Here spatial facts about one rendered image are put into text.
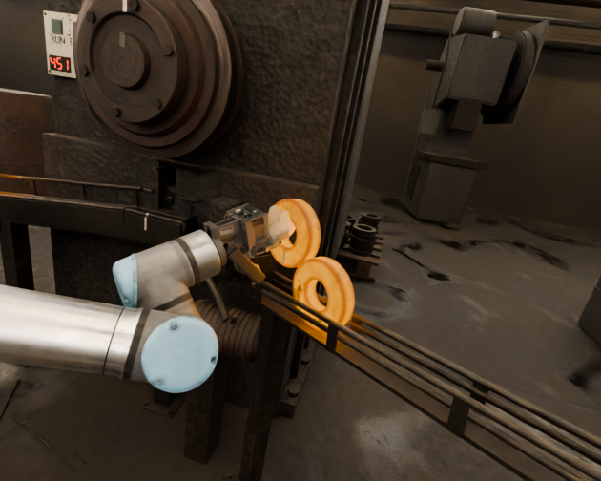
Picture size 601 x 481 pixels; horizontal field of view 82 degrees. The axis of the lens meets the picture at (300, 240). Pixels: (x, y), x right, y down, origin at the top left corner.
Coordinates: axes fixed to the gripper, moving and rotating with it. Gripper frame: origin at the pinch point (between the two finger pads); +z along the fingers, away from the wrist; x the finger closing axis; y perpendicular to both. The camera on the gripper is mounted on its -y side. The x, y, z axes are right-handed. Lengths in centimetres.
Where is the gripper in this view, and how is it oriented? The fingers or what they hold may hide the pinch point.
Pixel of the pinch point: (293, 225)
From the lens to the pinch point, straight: 77.7
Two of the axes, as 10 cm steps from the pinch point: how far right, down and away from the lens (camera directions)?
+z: 7.6, -3.6, 5.4
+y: -0.5, -8.6, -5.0
